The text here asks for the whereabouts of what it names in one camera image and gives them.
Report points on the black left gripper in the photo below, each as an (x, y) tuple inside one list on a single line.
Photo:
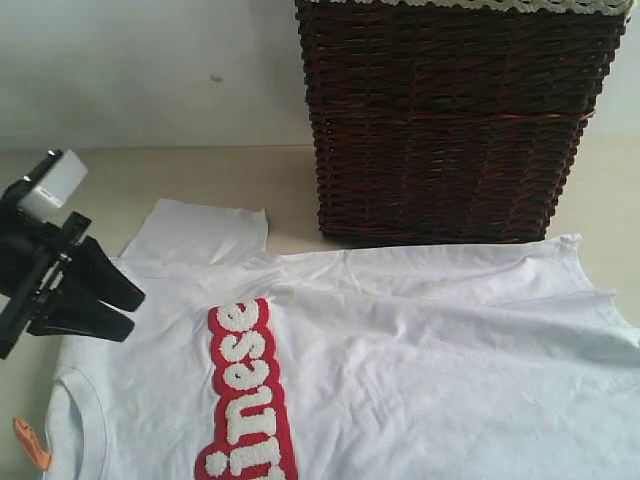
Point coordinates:
[(30, 249)]

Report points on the dark brown wicker basket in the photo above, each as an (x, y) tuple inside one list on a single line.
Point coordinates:
[(440, 125)]

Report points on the white t-shirt red lettering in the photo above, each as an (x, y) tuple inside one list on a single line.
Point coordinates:
[(429, 362)]

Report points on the small orange tag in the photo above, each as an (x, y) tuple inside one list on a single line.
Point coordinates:
[(31, 444)]

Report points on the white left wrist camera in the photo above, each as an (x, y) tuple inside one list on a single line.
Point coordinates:
[(51, 183)]

